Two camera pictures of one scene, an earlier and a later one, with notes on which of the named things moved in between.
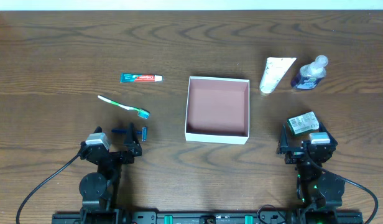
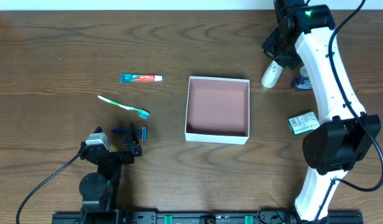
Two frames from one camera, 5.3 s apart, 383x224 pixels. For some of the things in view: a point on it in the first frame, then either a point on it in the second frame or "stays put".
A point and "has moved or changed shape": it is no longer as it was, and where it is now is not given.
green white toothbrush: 142,112 stays put
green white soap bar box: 303,122 stays put
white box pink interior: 217,110 stays put
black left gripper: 115,156 stays put
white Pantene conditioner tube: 275,68 has moved or changed shape
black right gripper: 303,150 to 281,54
